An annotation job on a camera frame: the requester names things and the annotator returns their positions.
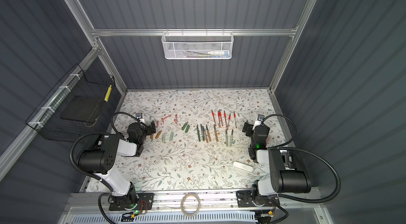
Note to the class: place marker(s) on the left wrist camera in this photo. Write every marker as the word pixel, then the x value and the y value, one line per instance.
pixel 140 117

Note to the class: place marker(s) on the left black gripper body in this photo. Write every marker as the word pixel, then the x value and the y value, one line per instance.
pixel 149 128

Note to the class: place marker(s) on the floral table mat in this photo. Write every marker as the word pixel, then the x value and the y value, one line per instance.
pixel 185 163

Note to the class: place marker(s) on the dark green marker pen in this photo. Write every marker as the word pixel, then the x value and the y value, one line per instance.
pixel 202 129

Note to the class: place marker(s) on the white rectangular eraser box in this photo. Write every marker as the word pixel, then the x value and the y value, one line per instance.
pixel 242 167

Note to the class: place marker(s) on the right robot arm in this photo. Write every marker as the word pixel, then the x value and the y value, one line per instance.
pixel 288 173

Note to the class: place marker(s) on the gold marker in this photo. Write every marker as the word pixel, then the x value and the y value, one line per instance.
pixel 208 134

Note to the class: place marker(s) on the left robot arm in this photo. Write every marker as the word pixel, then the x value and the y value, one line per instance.
pixel 94 155

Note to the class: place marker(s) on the light green marker pen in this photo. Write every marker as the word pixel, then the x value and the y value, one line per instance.
pixel 226 138

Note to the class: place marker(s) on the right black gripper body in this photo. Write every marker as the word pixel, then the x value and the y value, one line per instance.
pixel 249 127

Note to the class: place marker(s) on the white wire mesh basket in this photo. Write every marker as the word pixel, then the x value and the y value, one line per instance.
pixel 197 47

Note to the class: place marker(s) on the black wire basket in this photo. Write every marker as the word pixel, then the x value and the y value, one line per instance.
pixel 80 106

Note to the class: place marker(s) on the roll of clear tape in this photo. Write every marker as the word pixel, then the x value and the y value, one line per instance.
pixel 190 205

